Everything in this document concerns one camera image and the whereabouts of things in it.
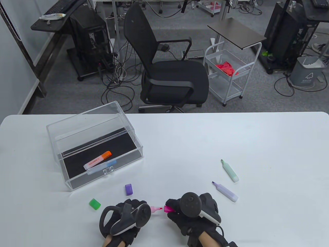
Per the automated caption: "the person's left hand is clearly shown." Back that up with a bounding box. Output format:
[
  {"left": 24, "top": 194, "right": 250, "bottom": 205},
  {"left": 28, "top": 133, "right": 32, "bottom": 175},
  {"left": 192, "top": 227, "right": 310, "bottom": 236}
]
[{"left": 103, "top": 199, "right": 152, "bottom": 246}]

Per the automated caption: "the person's right hand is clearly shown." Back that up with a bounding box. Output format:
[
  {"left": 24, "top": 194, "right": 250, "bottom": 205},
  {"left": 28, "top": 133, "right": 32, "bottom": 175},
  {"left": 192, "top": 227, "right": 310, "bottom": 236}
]
[{"left": 164, "top": 193, "right": 222, "bottom": 239}]

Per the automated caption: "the purple highlighter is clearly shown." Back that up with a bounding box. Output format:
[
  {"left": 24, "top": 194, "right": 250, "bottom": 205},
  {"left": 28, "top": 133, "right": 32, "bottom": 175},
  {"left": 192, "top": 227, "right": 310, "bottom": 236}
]
[{"left": 212, "top": 181, "right": 239, "bottom": 202}]

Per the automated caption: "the green highlighter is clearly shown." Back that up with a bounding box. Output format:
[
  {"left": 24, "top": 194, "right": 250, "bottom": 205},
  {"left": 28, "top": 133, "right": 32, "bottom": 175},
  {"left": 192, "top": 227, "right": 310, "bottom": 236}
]
[{"left": 221, "top": 159, "right": 240, "bottom": 183}]

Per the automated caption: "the blue highlighter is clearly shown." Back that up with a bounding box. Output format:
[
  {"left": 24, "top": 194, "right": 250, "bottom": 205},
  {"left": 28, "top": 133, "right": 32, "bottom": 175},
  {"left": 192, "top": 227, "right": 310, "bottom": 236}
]
[{"left": 87, "top": 162, "right": 111, "bottom": 175}]

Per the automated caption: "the orange highlighter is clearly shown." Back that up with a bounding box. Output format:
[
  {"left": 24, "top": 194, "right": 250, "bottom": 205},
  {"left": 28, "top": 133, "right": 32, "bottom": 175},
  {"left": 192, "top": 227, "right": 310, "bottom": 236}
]
[{"left": 84, "top": 154, "right": 106, "bottom": 170}]

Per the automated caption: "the clear acrylic drawer box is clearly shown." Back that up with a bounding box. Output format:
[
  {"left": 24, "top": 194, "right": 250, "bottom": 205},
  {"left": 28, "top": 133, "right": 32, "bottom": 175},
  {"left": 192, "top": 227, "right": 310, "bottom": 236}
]
[{"left": 46, "top": 101, "right": 144, "bottom": 191}]

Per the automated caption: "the person's right forearm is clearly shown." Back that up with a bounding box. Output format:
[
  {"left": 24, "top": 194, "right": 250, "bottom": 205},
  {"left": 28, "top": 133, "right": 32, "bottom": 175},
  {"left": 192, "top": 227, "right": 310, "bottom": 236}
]
[{"left": 198, "top": 230, "right": 224, "bottom": 247}]

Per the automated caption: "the person's left forearm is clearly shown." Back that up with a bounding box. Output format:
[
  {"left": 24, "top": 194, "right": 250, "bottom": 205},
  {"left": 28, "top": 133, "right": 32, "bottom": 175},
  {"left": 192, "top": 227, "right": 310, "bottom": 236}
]
[{"left": 103, "top": 234, "right": 121, "bottom": 247}]

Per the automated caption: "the black and white controller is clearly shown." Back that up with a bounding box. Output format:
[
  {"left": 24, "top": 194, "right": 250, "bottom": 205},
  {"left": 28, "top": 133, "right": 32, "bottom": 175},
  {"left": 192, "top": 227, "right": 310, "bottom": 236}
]
[
  {"left": 99, "top": 203, "right": 151, "bottom": 236},
  {"left": 179, "top": 192, "right": 221, "bottom": 224}
]

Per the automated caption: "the white rolling cart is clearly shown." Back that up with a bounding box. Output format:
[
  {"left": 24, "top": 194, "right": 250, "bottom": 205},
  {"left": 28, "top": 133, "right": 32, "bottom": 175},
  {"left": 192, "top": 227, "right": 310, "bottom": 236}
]
[{"left": 203, "top": 41, "right": 262, "bottom": 107}]

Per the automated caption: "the black office chair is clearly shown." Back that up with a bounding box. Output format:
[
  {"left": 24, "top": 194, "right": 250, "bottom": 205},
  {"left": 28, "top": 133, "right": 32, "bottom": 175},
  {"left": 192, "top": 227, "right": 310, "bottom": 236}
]
[{"left": 124, "top": 3, "right": 209, "bottom": 113}]

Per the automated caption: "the red cloth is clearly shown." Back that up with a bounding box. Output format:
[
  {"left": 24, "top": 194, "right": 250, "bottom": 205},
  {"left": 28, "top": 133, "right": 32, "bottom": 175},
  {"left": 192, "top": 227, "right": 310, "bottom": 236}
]
[{"left": 215, "top": 61, "right": 239, "bottom": 76}]

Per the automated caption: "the gray trash bin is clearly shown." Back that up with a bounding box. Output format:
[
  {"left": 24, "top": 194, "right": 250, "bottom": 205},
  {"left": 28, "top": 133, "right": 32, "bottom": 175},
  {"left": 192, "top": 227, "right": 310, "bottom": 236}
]
[{"left": 290, "top": 56, "right": 326, "bottom": 86}]

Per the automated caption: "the dark brown side table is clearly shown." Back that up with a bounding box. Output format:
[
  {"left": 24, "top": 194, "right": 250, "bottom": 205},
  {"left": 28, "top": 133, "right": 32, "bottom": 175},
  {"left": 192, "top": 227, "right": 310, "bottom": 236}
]
[{"left": 207, "top": 17, "right": 267, "bottom": 50}]

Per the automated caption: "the black computer tower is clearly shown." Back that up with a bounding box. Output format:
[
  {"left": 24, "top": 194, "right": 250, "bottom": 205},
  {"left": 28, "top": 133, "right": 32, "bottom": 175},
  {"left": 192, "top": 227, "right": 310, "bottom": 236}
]
[
  {"left": 66, "top": 6, "right": 116, "bottom": 81},
  {"left": 264, "top": 2, "right": 307, "bottom": 66}
]

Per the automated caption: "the small white cart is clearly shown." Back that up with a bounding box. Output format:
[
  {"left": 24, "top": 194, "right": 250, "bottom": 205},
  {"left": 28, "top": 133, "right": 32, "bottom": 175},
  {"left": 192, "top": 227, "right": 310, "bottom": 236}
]
[{"left": 197, "top": 0, "right": 224, "bottom": 17}]

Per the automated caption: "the white tube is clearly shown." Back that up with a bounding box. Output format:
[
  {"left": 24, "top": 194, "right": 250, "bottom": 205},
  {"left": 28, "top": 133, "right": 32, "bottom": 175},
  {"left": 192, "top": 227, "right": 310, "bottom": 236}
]
[{"left": 39, "top": 13, "right": 66, "bottom": 20}]

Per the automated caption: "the tangle of floor cables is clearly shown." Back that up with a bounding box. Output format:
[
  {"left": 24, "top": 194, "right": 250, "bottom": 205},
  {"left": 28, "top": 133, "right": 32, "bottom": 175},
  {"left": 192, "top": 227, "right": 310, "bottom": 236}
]
[{"left": 98, "top": 39, "right": 135, "bottom": 112}]

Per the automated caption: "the black looped cable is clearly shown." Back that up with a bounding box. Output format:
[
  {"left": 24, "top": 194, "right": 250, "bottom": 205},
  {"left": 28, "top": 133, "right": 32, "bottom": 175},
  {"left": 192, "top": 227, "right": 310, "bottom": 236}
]
[{"left": 274, "top": 75, "right": 328, "bottom": 97}]

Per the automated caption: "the black metal frame post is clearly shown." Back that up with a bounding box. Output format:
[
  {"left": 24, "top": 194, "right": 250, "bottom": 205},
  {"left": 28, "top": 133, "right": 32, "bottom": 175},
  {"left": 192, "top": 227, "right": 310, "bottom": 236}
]
[{"left": 0, "top": 4, "right": 47, "bottom": 98}]

